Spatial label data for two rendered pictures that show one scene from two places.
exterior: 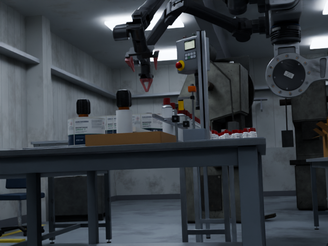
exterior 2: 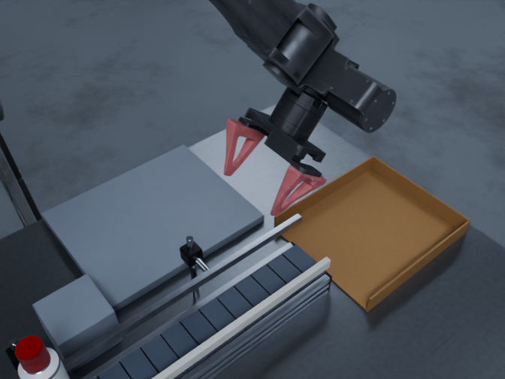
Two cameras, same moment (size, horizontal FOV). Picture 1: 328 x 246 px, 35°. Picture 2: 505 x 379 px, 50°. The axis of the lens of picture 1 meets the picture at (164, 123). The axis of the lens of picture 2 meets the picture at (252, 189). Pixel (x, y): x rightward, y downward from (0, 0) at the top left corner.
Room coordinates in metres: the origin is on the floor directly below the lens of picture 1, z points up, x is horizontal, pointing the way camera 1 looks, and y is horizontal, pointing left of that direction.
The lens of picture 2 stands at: (2.61, 0.41, 1.68)
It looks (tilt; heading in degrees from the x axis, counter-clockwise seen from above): 44 degrees down; 220
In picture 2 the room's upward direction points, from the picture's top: straight up
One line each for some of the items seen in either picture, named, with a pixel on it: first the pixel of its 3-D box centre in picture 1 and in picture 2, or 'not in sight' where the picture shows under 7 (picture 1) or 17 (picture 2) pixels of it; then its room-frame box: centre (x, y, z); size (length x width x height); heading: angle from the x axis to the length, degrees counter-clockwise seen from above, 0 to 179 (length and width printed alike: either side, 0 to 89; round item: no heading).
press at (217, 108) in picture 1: (224, 129); not in sight; (7.12, -0.82, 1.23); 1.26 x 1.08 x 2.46; 78
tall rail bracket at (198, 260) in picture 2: (171, 129); (201, 276); (2.23, -0.03, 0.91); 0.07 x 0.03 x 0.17; 79
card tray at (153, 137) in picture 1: (133, 140); (370, 225); (1.88, 0.11, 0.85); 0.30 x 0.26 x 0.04; 169
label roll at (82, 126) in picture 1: (86, 133); not in sight; (2.82, 0.42, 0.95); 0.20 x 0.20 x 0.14
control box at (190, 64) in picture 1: (192, 55); not in sight; (2.95, -0.18, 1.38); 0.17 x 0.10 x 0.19; 44
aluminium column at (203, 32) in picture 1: (203, 90); not in sight; (2.88, -0.23, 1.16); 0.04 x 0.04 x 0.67; 79
